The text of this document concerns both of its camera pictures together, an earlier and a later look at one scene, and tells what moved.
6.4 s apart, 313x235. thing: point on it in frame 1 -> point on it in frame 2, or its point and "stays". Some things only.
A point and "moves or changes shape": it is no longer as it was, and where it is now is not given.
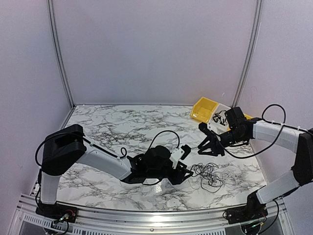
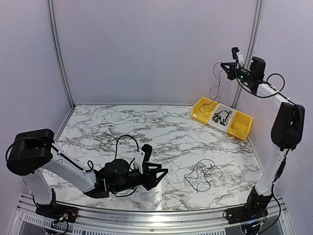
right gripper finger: x=206 y=140 -> x=232 y=65
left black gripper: x=179 y=177 -> x=150 y=175
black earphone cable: x=221 y=116 stays
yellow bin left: x=203 y=109 stays
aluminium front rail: x=27 y=220 stays
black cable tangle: x=210 y=182 moves or changes shape
